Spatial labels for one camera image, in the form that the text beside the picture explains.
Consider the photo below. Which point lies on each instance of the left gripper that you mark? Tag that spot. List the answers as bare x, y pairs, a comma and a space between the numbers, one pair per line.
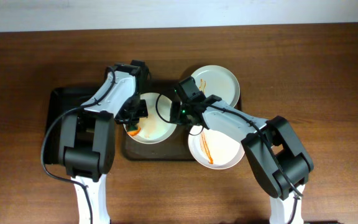
132, 115

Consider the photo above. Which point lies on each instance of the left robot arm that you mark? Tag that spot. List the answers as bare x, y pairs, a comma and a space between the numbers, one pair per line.
87, 139

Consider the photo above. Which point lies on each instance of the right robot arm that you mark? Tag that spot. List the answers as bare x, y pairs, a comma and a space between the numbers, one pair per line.
279, 161

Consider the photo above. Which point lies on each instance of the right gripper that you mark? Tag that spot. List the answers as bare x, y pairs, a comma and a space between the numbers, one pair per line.
176, 112

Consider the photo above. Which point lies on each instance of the brown plastic serving tray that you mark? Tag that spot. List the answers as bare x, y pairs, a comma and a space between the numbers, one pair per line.
174, 148

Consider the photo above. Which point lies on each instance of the white plate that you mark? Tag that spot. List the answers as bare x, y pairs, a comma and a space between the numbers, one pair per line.
213, 149
219, 81
152, 128

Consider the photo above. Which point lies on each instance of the green and orange sponge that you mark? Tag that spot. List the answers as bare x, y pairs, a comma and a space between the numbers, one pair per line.
133, 129

